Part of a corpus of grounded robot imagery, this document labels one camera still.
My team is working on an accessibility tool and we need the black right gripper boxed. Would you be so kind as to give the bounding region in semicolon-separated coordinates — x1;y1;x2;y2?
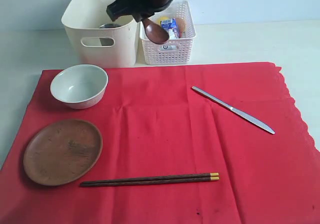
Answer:
106;0;173;23

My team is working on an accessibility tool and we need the wooden spoon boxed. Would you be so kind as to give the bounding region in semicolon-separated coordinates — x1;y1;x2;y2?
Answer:
111;0;170;45

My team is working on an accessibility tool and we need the blue white milk carton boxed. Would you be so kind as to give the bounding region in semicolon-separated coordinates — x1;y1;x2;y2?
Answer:
160;18;180;51

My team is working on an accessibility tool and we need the stainless steel cup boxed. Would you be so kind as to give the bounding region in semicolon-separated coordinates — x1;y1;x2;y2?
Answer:
99;23;121;47

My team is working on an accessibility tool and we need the brown egg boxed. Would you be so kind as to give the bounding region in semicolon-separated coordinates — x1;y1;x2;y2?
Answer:
175;18;187;34

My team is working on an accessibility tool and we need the silver table knife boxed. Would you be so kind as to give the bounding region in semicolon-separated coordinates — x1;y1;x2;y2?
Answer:
191;86;275;134

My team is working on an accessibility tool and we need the large cream plastic bin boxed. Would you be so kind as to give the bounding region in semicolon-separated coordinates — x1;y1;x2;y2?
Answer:
61;0;140;68

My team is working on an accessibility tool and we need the white perforated plastic basket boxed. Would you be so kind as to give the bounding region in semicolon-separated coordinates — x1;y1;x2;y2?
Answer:
139;0;196;65

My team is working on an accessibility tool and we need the white ceramic bowl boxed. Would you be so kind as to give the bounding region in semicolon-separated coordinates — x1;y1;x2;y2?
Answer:
50;64;109;110

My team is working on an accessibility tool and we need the red tablecloth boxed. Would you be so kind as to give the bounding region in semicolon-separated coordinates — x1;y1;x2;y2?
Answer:
0;62;320;223

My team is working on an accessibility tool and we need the round wooden plate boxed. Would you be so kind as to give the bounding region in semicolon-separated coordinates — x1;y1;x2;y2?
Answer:
22;119;103;186

